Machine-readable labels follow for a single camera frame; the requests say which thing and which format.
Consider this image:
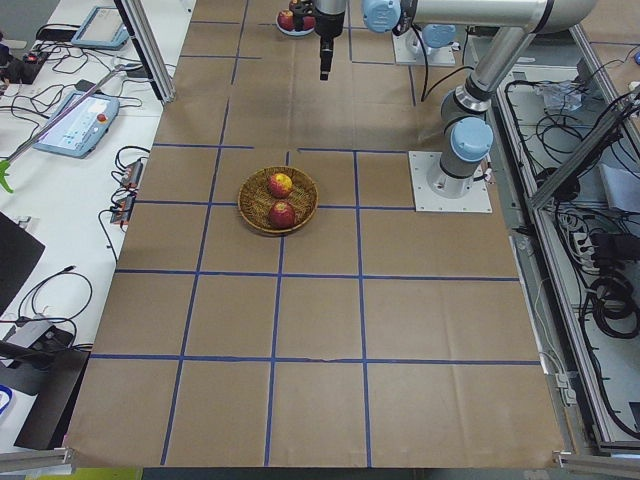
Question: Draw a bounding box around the teach pendant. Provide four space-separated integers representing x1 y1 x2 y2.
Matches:
71 6 129 50
33 94 120 158

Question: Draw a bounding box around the black laptop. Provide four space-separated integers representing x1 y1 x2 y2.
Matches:
0 213 45 313

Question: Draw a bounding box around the aluminium frame post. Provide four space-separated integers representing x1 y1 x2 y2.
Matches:
114 0 176 105

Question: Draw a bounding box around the silver robot arm near basket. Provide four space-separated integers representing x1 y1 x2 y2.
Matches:
361 1 595 199

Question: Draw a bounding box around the black gripper near plate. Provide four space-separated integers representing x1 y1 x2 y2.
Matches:
289 0 314 19

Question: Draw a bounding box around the teach pendant far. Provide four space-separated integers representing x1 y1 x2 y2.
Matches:
71 6 129 50

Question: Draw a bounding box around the dark red apple in basket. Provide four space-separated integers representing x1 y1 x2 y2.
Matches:
268 200 296 229

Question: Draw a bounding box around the yellow-red apple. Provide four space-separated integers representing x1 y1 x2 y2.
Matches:
268 172 293 199

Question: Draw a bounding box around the woven wicker basket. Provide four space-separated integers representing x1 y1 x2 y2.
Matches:
238 166 318 236

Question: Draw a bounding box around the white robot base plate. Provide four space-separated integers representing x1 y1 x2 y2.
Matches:
408 151 492 214

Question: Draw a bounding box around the red apple on plate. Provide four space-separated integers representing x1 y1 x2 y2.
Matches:
277 10 295 32

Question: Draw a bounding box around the grey usb hub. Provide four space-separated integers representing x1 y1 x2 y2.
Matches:
4 321 54 348

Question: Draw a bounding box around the teach pendant near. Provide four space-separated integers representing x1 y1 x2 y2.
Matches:
33 94 120 158

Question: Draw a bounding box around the black gripper near basket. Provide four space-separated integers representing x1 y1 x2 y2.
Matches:
313 0 345 81

